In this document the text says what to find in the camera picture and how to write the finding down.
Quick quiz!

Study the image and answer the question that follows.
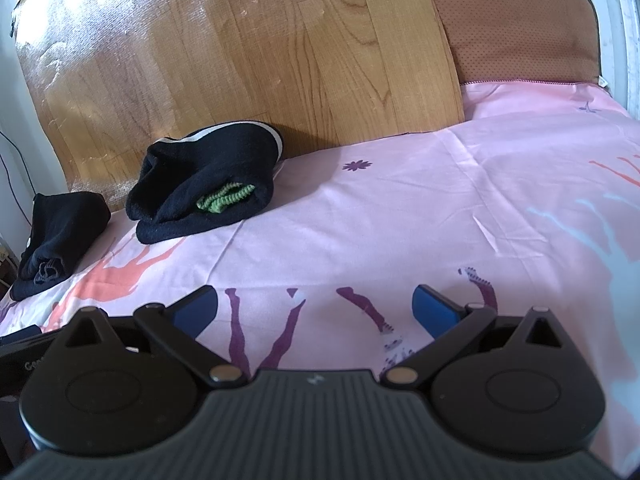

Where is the black green white striped garment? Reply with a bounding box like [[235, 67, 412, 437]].
[[125, 121, 285, 246]]

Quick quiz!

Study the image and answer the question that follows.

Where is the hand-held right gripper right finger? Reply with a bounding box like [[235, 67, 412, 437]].
[[382, 284, 568, 388]]

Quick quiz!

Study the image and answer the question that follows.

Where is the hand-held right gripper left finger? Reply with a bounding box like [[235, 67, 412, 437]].
[[60, 285, 249, 388]]

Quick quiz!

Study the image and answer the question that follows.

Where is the black folded garment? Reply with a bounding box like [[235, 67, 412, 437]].
[[10, 192, 112, 302]]

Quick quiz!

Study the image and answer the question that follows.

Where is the white window frame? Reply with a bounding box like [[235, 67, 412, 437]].
[[582, 0, 640, 117]]

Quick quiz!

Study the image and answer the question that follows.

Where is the brown cushion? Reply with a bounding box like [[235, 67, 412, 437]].
[[424, 0, 602, 123]]

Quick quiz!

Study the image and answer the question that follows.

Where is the pink printed bed sheet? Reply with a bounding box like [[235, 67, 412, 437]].
[[0, 81, 640, 480]]

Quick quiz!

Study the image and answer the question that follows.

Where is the wood pattern board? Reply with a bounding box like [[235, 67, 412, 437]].
[[12, 0, 467, 213]]

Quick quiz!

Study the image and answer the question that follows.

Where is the thin dark cable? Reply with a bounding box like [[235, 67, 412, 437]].
[[0, 131, 32, 223]]

